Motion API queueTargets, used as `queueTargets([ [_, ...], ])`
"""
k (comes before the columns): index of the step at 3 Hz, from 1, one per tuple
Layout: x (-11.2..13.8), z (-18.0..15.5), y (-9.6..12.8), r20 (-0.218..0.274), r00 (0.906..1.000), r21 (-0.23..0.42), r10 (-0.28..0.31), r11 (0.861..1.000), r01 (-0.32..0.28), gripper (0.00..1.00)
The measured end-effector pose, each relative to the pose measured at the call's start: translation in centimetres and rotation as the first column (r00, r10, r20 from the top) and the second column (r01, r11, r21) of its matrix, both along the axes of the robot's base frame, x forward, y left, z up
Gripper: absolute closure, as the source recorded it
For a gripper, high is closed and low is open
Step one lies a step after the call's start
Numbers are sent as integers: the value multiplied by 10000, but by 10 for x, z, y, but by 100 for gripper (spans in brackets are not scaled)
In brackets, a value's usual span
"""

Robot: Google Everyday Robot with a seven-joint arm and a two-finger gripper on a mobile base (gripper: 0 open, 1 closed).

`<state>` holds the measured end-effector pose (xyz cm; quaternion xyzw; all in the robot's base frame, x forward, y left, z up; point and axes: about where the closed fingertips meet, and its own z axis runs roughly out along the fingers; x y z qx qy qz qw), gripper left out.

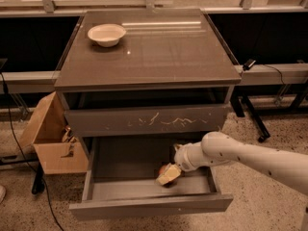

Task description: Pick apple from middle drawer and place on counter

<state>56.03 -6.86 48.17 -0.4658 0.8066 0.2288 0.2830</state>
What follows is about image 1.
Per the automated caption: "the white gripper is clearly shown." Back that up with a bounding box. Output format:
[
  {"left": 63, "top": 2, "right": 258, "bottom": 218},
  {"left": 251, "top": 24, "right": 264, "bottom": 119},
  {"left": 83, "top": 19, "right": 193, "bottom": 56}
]
[{"left": 156, "top": 142, "right": 209, "bottom": 186}]

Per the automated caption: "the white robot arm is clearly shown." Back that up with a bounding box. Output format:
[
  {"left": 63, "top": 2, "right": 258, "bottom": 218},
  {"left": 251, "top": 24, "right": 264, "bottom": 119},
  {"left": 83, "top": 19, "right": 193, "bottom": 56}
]
[{"left": 156, "top": 132, "right": 308, "bottom": 195}]

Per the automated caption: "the brown cardboard box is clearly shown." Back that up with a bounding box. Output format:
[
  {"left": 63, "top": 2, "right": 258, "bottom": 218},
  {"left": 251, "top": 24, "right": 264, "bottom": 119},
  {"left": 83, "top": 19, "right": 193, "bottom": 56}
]
[{"left": 19, "top": 92, "right": 89, "bottom": 174}]

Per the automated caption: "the black stand leg left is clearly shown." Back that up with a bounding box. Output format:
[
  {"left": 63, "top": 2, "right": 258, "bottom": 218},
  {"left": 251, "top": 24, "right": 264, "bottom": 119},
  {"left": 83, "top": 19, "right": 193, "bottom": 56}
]
[{"left": 32, "top": 164, "right": 45, "bottom": 194}]

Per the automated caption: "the grey top drawer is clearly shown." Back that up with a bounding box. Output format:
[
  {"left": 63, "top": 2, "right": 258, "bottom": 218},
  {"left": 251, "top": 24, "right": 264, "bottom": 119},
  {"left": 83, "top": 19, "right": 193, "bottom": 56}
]
[{"left": 64, "top": 104, "right": 230, "bottom": 137}]

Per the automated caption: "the white bowl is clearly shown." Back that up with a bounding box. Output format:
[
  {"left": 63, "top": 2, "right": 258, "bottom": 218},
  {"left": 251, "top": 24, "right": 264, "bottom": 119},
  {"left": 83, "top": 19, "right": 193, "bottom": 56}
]
[{"left": 88, "top": 24, "right": 126, "bottom": 47}]

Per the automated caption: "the black cable on floor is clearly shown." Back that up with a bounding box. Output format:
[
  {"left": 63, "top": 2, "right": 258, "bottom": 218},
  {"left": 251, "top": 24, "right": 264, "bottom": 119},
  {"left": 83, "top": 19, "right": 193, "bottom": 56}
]
[{"left": 0, "top": 71, "right": 65, "bottom": 231}]

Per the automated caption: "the grey drawer cabinet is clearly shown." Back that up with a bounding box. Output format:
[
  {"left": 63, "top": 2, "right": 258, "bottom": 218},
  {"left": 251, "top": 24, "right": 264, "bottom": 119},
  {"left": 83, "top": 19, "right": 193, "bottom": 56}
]
[{"left": 54, "top": 8, "right": 243, "bottom": 140}]

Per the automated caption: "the red apple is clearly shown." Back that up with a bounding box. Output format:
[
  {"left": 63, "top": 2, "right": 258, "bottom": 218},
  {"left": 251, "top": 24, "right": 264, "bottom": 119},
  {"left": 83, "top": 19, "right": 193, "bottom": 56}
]
[{"left": 159, "top": 165, "right": 168, "bottom": 175}]

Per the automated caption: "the open grey middle drawer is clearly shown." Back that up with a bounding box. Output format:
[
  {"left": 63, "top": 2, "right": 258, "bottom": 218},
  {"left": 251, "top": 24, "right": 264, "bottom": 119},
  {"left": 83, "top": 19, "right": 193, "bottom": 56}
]
[{"left": 69, "top": 133, "right": 233, "bottom": 220}]

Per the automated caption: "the black adapter with cable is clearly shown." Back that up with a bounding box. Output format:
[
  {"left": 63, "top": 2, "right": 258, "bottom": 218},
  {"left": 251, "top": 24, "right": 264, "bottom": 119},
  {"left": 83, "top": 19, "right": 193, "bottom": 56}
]
[{"left": 243, "top": 59, "right": 285, "bottom": 84}]

